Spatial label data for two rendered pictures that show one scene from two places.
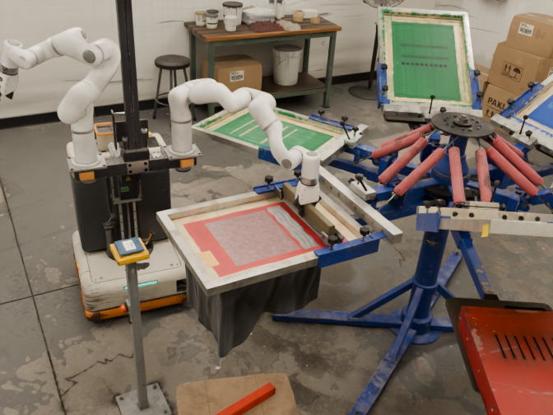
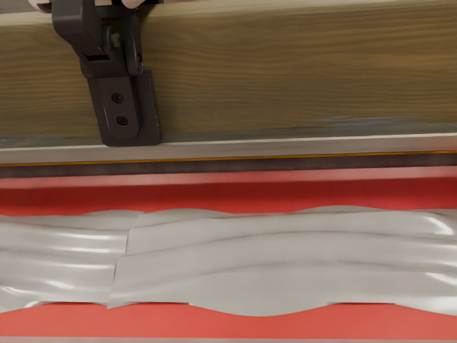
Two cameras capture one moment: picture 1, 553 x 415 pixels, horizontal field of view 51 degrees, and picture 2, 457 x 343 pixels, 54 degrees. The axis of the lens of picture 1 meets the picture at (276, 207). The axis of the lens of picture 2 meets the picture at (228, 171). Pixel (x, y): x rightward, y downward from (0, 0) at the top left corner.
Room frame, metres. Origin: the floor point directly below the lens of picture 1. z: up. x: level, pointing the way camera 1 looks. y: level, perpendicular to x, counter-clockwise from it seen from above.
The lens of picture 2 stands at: (2.05, 0.03, 1.10)
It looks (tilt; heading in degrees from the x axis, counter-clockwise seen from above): 31 degrees down; 307
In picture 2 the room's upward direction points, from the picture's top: 5 degrees counter-clockwise
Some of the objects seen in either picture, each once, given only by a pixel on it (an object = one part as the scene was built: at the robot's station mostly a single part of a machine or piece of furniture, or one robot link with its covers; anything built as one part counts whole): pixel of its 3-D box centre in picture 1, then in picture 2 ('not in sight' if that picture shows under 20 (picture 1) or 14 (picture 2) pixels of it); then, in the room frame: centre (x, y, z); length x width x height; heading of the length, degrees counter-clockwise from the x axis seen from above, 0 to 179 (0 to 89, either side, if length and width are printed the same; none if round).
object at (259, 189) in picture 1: (282, 188); not in sight; (2.49, -0.02, 0.98); 0.30 x 0.05 x 0.07; 120
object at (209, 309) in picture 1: (202, 289); not in sight; (1.98, 0.30, 0.74); 0.45 x 0.03 x 0.43; 30
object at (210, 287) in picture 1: (265, 229); not in sight; (2.13, 0.04, 0.97); 0.79 x 0.58 x 0.04; 120
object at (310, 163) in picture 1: (304, 160); not in sight; (2.26, -0.10, 1.25); 0.15 x 0.10 x 0.11; 65
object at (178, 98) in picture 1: (182, 102); not in sight; (2.53, 0.46, 1.37); 0.13 x 0.10 x 0.16; 155
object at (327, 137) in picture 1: (296, 124); not in sight; (3.11, -0.08, 1.05); 1.08 x 0.61 x 0.23; 60
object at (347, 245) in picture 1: (346, 249); not in sight; (2.01, -0.30, 0.98); 0.30 x 0.05 x 0.07; 120
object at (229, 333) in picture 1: (273, 302); not in sight; (1.92, -0.01, 0.74); 0.46 x 0.04 x 0.42; 120
